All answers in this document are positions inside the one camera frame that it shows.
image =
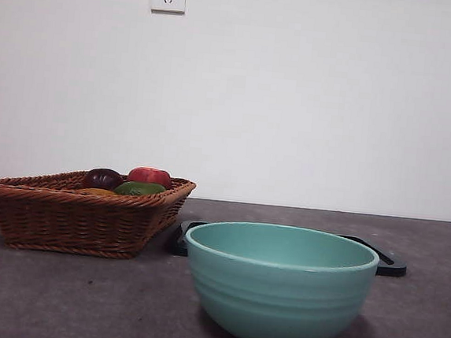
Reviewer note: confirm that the teal ribbed bowl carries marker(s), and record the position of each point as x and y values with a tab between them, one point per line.
277	304

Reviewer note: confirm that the dark purple round fruit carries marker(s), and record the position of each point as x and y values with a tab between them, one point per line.
102	179

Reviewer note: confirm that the red apple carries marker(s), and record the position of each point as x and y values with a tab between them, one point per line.
150	176

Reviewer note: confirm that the black rectangular tray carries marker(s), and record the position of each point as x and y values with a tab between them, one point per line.
394	267

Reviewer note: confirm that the orange-brown kiwi fruit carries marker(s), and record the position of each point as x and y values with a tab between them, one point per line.
96	192

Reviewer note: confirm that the brown wicker basket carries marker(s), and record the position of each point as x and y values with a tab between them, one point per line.
75	219

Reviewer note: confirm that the green avocado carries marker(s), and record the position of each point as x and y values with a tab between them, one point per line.
140	189

